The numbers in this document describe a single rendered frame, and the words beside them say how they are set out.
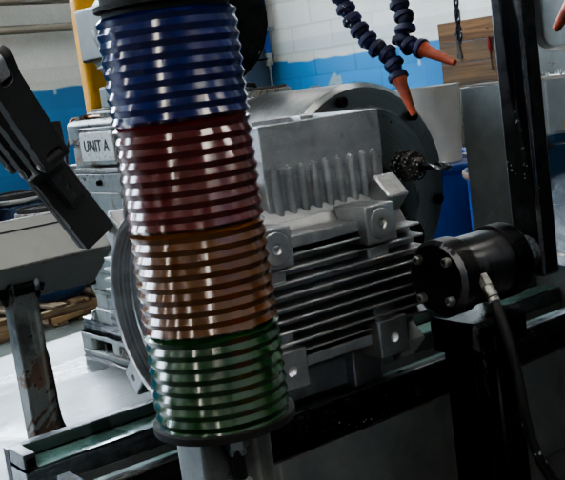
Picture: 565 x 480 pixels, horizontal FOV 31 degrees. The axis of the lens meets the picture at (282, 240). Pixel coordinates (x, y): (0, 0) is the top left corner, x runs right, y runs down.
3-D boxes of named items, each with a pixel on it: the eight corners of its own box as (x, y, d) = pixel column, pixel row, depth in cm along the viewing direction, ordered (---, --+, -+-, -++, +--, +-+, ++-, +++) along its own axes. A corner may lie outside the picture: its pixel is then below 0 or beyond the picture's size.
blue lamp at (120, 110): (203, 114, 47) (189, 17, 47) (278, 107, 43) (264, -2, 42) (87, 131, 44) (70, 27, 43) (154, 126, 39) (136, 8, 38)
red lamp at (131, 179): (216, 209, 48) (203, 114, 47) (292, 211, 43) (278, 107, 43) (103, 233, 45) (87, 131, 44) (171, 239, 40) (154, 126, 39)
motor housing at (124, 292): (305, 349, 98) (279, 153, 95) (445, 380, 82) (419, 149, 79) (121, 408, 87) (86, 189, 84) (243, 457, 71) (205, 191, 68)
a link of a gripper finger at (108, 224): (57, 156, 78) (62, 156, 78) (110, 225, 81) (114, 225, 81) (30, 181, 77) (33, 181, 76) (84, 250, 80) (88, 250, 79)
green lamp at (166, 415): (242, 390, 49) (230, 301, 49) (318, 412, 45) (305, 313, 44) (134, 427, 46) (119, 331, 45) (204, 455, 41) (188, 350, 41)
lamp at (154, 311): (230, 301, 49) (216, 209, 48) (305, 313, 44) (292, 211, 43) (119, 331, 45) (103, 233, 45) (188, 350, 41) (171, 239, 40)
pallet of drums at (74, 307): (102, 286, 677) (84, 176, 666) (171, 294, 617) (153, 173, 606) (-71, 332, 600) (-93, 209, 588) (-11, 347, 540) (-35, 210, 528)
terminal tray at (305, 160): (312, 192, 92) (301, 114, 91) (390, 194, 83) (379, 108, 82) (200, 217, 85) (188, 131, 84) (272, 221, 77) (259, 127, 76)
